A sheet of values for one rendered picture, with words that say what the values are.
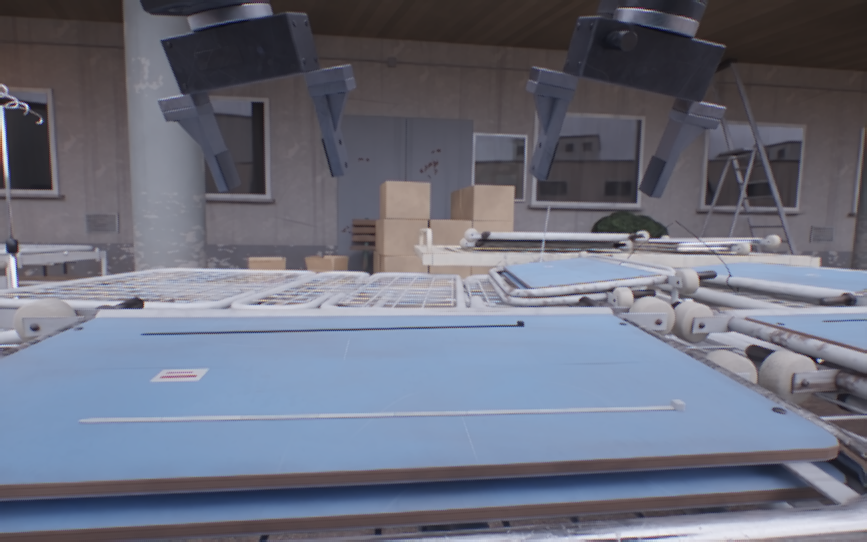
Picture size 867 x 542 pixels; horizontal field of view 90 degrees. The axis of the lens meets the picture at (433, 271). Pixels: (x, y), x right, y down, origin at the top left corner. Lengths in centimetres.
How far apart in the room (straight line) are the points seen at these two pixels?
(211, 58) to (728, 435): 53
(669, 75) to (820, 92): 902
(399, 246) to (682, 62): 342
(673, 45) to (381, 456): 42
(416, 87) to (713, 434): 636
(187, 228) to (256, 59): 410
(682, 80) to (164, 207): 429
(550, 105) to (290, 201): 603
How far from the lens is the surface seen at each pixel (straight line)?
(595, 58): 46
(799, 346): 75
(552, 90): 46
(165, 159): 454
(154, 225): 453
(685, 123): 53
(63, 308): 74
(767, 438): 40
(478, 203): 398
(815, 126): 937
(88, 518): 35
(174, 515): 32
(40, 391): 48
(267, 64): 47
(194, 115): 53
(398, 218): 379
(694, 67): 51
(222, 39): 49
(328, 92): 46
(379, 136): 636
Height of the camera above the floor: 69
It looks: 5 degrees down
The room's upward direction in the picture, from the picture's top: 1 degrees clockwise
